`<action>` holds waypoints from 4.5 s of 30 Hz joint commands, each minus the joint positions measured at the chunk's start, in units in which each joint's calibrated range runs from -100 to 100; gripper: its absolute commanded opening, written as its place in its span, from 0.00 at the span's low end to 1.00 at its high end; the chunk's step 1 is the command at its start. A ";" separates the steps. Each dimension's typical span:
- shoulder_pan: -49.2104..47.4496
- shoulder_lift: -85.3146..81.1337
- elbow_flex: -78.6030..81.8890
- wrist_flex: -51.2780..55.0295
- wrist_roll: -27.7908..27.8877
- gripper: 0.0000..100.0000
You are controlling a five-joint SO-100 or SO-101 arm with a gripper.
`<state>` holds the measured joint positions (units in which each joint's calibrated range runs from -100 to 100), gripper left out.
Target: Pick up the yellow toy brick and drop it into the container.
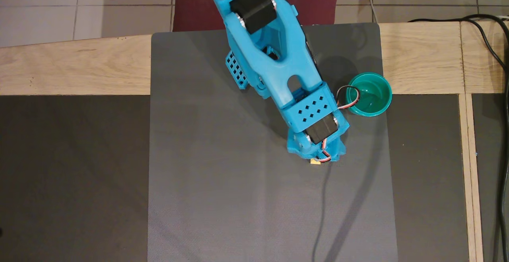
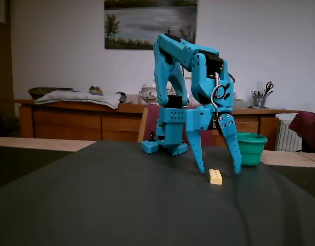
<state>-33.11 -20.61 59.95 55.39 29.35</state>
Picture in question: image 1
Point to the dark grey mat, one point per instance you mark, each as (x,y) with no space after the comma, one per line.
(206,198)

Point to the green plastic cup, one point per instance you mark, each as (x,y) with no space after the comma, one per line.
(372,95)

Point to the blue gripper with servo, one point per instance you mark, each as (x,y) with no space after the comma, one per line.
(299,150)

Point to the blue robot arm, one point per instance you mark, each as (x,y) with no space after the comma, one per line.
(278,67)

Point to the pale yellow lego brick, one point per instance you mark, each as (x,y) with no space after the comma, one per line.
(315,161)

